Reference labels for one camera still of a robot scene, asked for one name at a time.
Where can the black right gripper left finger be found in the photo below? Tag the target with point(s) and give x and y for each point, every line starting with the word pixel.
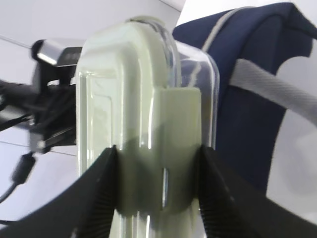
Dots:
pixel 84 210

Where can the navy blue lunch bag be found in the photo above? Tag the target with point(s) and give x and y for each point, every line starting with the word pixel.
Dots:
pixel 249 46

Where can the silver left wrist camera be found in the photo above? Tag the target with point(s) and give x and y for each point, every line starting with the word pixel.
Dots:
pixel 57 52

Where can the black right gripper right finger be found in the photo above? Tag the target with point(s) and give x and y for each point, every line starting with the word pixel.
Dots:
pixel 231 208

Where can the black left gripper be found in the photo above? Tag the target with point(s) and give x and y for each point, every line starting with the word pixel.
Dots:
pixel 46 108

